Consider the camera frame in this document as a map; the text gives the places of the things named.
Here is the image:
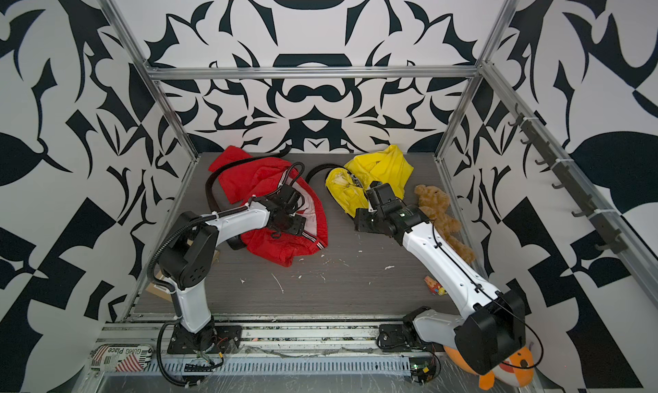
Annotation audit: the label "small colourful toy figure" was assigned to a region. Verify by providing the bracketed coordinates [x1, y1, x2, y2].
[424, 276, 447, 295]

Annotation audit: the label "red trousers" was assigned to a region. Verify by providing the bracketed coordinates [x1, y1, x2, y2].
[209, 146, 329, 267]

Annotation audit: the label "framed picture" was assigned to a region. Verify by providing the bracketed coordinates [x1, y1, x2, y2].
[147, 238, 219, 295]

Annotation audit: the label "white cable duct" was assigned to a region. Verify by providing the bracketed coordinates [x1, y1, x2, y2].
[164, 356, 411, 377]

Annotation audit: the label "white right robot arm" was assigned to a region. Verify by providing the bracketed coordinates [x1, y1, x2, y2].
[354, 182, 535, 375]

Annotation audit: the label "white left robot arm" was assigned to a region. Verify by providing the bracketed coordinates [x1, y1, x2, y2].
[147, 162, 306, 354]

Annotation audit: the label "brown teddy bear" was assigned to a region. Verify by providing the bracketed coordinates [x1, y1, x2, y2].
[414, 184, 476, 265]

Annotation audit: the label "striped printed bag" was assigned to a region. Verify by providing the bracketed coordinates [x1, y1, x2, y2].
[90, 344, 154, 372]

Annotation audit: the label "yellow trousers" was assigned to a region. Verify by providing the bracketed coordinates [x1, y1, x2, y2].
[325, 146, 414, 218]

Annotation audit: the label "orange plush fish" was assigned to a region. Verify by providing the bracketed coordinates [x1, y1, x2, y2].
[444, 347, 535, 391]

